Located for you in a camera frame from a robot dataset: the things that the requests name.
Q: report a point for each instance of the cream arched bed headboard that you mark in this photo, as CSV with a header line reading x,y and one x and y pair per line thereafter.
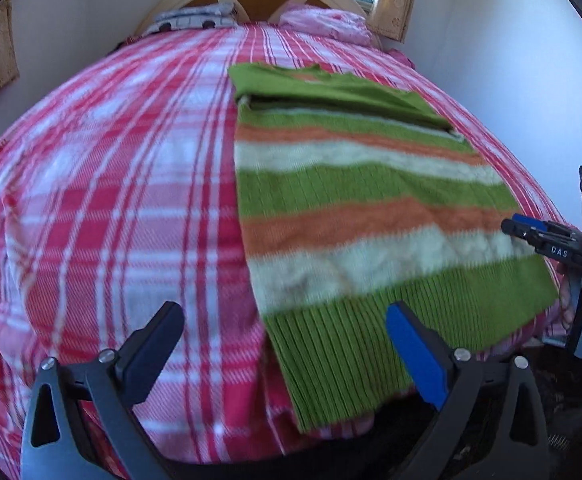
x,y
261,2

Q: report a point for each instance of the red plaid bed sheet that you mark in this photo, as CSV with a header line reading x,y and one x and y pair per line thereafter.
x,y
121,185

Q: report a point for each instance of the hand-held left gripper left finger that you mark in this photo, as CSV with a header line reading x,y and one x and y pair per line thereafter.
x,y
153,347

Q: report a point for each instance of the green orange striped knit sweater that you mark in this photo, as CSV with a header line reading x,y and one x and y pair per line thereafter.
x,y
351,220

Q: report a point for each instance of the dark cloth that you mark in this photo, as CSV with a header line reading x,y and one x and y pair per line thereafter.
x,y
127,41

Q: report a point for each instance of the blue white patterned pillow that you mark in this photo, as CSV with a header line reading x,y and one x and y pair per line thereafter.
x,y
191,19

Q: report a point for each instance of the pink cloth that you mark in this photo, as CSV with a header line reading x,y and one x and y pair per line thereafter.
x,y
401,57

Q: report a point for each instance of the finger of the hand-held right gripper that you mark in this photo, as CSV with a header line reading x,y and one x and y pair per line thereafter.
x,y
518,231
526,221

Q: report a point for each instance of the yellow narrow curtain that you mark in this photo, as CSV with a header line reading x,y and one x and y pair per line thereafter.
x,y
396,0

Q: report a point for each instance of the pink floral pillow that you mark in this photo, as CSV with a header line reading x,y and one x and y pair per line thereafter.
x,y
328,22

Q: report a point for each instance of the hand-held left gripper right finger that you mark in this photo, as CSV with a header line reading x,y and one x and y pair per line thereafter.
x,y
415,350

